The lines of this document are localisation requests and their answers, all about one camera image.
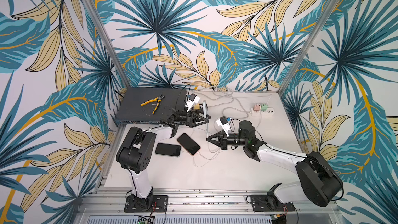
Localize aluminium rail frame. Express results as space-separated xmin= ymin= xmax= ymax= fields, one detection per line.
xmin=73 ymin=188 xmax=345 ymax=224

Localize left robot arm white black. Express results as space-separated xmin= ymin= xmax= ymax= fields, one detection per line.
xmin=116 ymin=107 xmax=211 ymax=208

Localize grey power strip cord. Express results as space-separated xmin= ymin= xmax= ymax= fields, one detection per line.
xmin=195 ymin=88 xmax=259 ymax=119

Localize white power strip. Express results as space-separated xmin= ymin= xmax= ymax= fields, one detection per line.
xmin=250 ymin=107 xmax=275 ymax=117

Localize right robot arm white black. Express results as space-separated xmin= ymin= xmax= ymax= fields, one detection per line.
xmin=206 ymin=120 xmax=344 ymax=210

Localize yellow black pliers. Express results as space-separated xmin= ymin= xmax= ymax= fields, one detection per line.
xmin=140 ymin=94 xmax=165 ymax=115

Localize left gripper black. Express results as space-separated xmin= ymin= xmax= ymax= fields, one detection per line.
xmin=172 ymin=108 xmax=210 ymax=128

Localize dark grey network switch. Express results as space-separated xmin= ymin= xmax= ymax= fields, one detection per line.
xmin=115 ymin=87 xmax=187 ymax=124

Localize pink case phone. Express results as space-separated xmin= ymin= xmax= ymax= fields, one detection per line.
xmin=177 ymin=133 xmax=201 ymax=155

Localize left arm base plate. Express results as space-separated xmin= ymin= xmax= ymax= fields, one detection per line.
xmin=123 ymin=195 xmax=169 ymax=213

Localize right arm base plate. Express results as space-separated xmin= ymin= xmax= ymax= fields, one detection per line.
xmin=247 ymin=195 xmax=295 ymax=213

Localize black phone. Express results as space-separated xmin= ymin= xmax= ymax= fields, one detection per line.
xmin=155 ymin=143 xmax=181 ymax=157
xmin=202 ymin=100 xmax=208 ymax=120

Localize green charger plug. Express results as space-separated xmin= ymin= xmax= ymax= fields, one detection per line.
xmin=261 ymin=104 xmax=268 ymax=111

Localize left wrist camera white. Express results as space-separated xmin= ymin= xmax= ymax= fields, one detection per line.
xmin=186 ymin=93 xmax=200 ymax=112

